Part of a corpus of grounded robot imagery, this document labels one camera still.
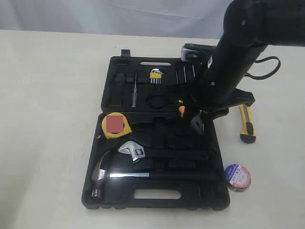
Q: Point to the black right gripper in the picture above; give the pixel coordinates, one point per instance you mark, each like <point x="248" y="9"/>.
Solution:
<point x="214" y="90"/>

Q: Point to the orange black pliers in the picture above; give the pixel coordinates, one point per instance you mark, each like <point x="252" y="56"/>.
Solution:
<point x="191" y="114"/>

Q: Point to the yellow tape measure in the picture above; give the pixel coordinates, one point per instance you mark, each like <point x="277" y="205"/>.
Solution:
<point x="112" y="126"/>

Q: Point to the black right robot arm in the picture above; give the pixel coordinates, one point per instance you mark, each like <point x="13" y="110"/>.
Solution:
<point x="249" y="27"/>

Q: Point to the black plastic tool case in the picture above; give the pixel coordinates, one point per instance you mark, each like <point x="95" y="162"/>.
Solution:
<point x="155" y="123"/>

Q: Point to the yellow utility knife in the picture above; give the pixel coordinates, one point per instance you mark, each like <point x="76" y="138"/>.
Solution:
<point x="248" y="133"/>

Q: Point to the white backdrop curtain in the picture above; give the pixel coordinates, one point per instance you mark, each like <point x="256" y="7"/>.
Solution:
<point x="160" y="18"/>

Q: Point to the yellow hex key set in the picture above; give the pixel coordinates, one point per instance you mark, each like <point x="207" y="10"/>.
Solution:
<point x="156" y="76"/>

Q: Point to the silver adjustable wrench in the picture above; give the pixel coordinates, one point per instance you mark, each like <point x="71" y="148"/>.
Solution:
<point x="138" y="152"/>

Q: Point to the claw hammer black handle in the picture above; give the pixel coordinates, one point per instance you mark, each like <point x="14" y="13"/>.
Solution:
<point x="100" y="174"/>

